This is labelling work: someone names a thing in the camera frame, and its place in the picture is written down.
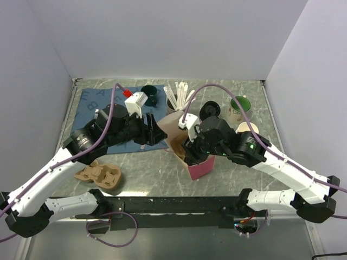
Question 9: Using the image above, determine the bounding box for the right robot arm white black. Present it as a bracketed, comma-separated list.
[178, 114, 340, 223]

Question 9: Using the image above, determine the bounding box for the stack of black lids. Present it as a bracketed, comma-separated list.
[199, 101, 221, 121]

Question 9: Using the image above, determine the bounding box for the brown cardboard cup carrier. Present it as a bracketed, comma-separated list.
[170, 132, 188, 160]
[74, 160, 122, 190]

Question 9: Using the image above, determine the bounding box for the dark teal mug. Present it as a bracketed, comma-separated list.
[140, 85, 158, 107]

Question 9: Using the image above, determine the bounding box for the silver fork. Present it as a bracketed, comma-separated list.
[94, 109, 100, 119]

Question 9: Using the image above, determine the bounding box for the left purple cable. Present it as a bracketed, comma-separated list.
[0, 82, 128, 242]

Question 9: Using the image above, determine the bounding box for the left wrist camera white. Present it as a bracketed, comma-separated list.
[125, 92, 148, 118]

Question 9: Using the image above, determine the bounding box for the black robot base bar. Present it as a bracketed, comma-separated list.
[74, 196, 269, 231]

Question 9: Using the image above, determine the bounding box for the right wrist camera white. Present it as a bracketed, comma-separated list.
[178, 113, 200, 142]

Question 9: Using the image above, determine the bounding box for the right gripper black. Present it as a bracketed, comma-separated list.
[181, 125, 228, 165]

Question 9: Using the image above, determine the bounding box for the blue alphabet placemat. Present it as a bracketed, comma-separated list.
[72, 84, 168, 154]

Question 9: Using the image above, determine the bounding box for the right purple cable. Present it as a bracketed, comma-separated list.
[182, 83, 347, 220]

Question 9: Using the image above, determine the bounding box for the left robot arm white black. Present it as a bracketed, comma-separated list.
[1, 104, 167, 238]

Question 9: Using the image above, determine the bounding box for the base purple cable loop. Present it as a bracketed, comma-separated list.
[86, 211, 138, 248]

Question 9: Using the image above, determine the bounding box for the stack of paper cups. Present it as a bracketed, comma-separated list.
[236, 122, 259, 134]

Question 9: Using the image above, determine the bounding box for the green inside ceramic mug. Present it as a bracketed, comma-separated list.
[227, 95, 251, 125]

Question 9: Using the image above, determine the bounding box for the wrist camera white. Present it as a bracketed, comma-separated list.
[125, 92, 148, 118]
[178, 113, 200, 142]

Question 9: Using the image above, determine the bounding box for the pink paper gift bag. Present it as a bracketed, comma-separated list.
[157, 111, 215, 180]

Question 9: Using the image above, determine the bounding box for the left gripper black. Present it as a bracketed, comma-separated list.
[107, 109, 168, 146]

